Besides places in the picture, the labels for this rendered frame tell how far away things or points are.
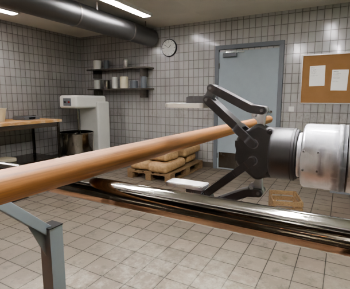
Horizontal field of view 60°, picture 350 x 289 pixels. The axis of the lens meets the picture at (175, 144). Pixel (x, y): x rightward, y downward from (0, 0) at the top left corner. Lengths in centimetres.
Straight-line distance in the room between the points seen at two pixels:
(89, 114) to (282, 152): 586
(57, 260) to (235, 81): 476
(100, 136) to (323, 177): 579
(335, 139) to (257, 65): 486
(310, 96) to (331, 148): 469
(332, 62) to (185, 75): 241
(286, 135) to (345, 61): 469
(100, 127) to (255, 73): 305
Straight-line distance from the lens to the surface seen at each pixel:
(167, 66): 594
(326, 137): 43
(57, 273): 89
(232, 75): 536
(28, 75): 645
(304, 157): 42
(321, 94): 509
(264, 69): 523
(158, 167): 456
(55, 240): 85
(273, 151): 43
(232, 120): 47
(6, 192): 29
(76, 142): 572
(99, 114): 608
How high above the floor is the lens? 127
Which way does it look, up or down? 9 degrees down
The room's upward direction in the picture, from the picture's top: straight up
